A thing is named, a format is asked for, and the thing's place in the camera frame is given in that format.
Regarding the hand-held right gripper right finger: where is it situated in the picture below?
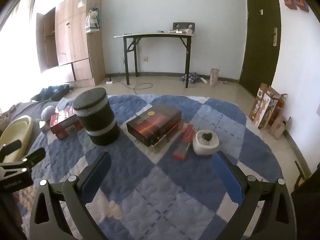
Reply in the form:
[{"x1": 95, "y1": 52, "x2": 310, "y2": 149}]
[{"x1": 212, "y1": 151, "x2": 297, "y2": 240}]

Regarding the white round jar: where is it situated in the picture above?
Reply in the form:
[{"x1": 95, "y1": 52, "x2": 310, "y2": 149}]
[{"x1": 192, "y1": 129, "x2": 220, "y2": 157}]

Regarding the blue checkered quilt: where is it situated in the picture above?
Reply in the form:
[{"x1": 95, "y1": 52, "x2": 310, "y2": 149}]
[{"x1": 15, "y1": 94, "x2": 284, "y2": 240}]

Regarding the red fire extinguisher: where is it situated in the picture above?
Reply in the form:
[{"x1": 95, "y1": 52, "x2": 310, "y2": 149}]
[{"x1": 271, "y1": 94, "x2": 288, "y2": 127}]

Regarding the floor cable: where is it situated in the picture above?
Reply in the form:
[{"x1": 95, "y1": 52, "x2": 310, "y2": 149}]
[{"x1": 117, "y1": 79, "x2": 153, "y2": 90}]

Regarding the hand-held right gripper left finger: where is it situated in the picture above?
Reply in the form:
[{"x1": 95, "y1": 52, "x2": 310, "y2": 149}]
[{"x1": 29, "y1": 151, "x2": 112, "y2": 240}]

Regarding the checked cloth pile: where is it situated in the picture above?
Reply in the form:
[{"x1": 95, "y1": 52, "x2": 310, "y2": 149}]
[{"x1": 179, "y1": 72, "x2": 208, "y2": 84}]

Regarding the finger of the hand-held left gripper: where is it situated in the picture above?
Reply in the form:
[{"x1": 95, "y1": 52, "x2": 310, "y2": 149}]
[
  {"x1": 0, "y1": 140, "x2": 22, "y2": 153},
  {"x1": 0, "y1": 147, "x2": 47, "y2": 172}
]

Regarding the black foam cylinder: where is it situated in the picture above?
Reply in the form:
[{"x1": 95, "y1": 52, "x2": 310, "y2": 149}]
[{"x1": 79, "y1": 97, "x2": 120, "y2": 146}]

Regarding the black foam lid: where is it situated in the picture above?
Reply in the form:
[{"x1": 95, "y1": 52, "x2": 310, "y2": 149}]
[{"x1": 72, "y1": 87, "x2": 108, "y2": 117}]

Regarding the dark bag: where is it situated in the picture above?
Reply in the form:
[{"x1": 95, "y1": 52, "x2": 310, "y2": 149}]
[{"x1": 31, "y1": 84, "x2": 72, "y2": 102}]

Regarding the slim red box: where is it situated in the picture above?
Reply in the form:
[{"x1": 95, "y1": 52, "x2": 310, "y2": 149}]
[{"x1": 172, "y1": 124, "x2": 196, "y2": 160}]

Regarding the brown paper bag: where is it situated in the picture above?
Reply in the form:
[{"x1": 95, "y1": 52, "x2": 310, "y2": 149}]
[{"x1": 210, "y1": 68, "x2": 220, "y2": 87}]

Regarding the dark door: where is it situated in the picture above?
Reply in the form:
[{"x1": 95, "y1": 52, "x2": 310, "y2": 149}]
[{"x1": 239, "y1": 0, "x2": 282, "y2": 98}]

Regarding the dark red carton box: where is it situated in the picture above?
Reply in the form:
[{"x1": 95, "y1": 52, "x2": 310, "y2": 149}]
[
  {"x1": 126, "y1": 103, "x2": 182, "y2": 147},
  {"x1": 150, "y1": 121, "x2": 184, "y2": 154}
]

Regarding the white crumpled cloth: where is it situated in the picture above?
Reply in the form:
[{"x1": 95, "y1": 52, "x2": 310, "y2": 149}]
[{"x1": 56, "y1": 97, "x2": 75, "y2": 113}]

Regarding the brown cardboard piece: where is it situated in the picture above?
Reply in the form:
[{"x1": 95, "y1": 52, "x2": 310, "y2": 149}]
[{"x1": 269, "y1": 116, "x2": 292, "y2": 140}]

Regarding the grey ball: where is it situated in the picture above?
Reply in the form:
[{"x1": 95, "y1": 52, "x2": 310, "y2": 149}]
[{"x1": 41, "y1": 106, "x2": 57, "y2": 120}]

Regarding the printed cardboard box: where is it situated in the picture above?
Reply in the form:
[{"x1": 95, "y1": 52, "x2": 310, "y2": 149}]
[
  {"x1": 249, "y1": 83, "x2": 269, "y2": 124},
  {"x1": 257, "y1": 86, "x2": 280, "y2": 130}
]

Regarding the wooden wardrobe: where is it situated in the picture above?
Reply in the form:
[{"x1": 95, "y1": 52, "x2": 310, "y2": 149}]
[{"x1": 35, "y1": 0, "x2": 107, "y2": 87}]

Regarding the black-legged folding table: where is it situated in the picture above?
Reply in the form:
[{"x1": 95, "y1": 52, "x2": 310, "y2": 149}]
[{"x1": 114, "y1": 32, "x2": 197, "y2": 88}]

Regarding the cream plastic basin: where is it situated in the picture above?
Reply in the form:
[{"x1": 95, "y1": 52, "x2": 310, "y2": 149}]
[{"x1": 0, "y1": 115, "x2": 33, "y2": 163}]

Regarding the red and silver box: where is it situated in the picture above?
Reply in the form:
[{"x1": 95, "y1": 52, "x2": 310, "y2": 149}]
[{"x1": 49, "y1": 112, "x2": 84, "y2": 140}]

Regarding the wooden board with holes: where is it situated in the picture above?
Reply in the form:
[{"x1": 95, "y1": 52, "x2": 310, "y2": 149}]
[{"x1": 172, "y1": 22, "x2": 195, "y2": 30}]

